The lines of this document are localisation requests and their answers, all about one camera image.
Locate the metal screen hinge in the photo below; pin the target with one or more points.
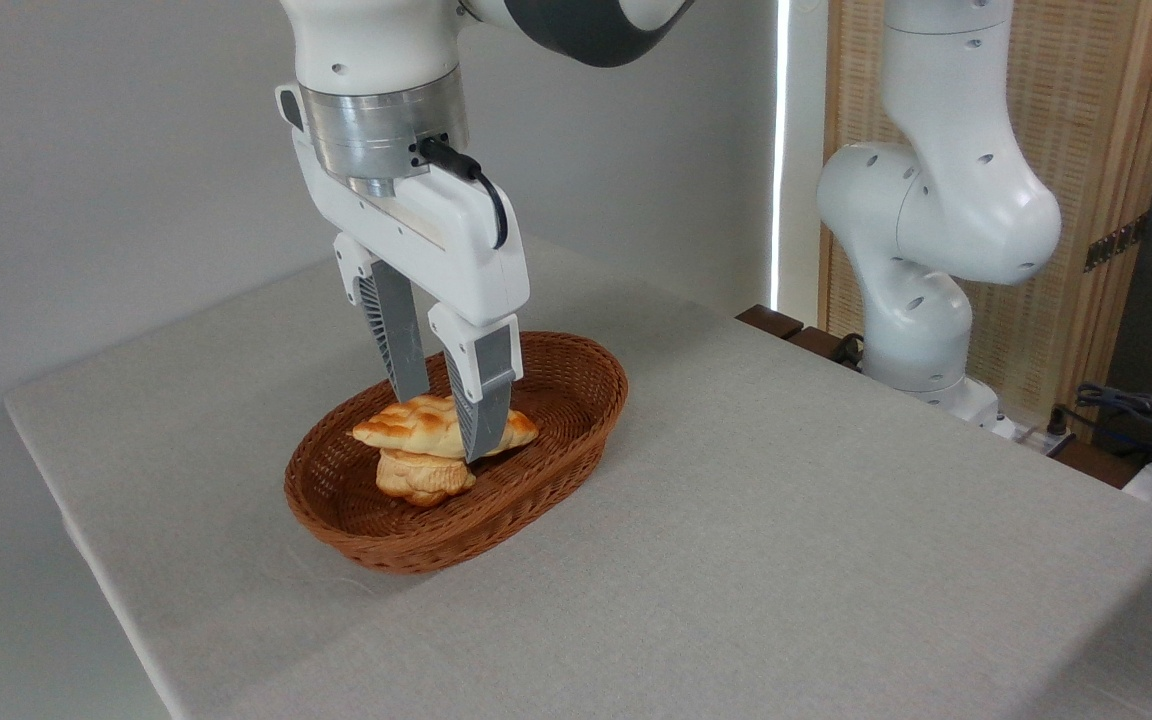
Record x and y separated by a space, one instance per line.
1116 242

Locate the brown wicker basket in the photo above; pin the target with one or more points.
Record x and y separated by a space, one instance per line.
566 400

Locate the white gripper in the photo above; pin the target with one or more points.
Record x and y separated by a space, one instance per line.
451 245

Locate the small round bread roll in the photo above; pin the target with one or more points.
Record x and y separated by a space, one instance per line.
421 482

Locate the long braided bread loaf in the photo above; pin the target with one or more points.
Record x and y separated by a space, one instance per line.
401 430

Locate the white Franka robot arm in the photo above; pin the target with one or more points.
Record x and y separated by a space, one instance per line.
936 200

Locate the grey tablecloth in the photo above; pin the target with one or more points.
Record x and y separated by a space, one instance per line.
836 550

